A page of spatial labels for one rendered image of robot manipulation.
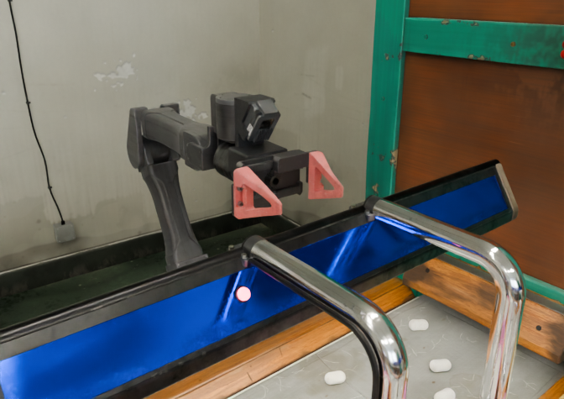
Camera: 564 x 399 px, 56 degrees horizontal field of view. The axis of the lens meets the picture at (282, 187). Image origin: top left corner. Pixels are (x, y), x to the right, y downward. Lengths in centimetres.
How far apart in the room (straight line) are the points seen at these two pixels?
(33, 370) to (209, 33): 248
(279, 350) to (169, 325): 51
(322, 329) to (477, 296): 27
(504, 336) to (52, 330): 35
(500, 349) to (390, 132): 63
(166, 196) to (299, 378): 42
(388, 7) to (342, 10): 137
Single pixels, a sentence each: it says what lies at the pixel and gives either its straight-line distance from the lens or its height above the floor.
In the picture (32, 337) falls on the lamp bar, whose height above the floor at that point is 111.
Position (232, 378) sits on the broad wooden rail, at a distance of 88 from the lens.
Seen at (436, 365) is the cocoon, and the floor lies 76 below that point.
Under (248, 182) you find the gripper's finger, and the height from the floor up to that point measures 109.
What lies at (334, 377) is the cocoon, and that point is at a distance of 88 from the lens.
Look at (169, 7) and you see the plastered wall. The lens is 269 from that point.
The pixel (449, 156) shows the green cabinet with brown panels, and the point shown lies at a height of 104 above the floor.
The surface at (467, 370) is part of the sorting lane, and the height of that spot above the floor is 74.
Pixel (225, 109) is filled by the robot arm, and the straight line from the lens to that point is 76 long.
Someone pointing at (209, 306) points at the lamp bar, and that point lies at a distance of 44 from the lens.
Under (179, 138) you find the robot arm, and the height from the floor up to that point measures 109.
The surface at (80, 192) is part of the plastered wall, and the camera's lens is 268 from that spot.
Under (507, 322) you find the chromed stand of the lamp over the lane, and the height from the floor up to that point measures 106.
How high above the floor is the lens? 132
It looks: 21 degrees down
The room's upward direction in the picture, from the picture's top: straight up
